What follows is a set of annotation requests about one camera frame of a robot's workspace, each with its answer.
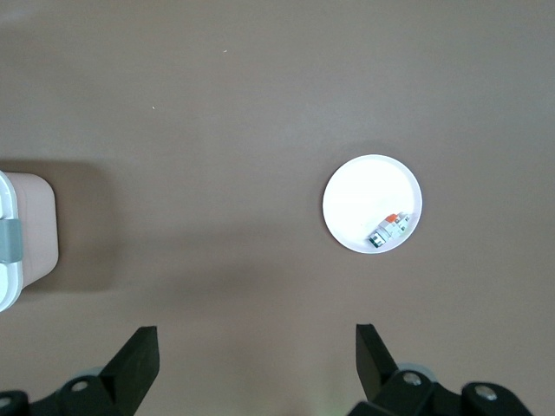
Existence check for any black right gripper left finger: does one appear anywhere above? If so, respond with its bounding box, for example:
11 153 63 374
0 326 161 416

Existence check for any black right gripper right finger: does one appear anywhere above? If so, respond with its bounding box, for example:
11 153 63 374
346 322 537 416

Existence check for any pale round plate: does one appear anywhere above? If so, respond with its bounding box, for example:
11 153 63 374
323 154 424 255

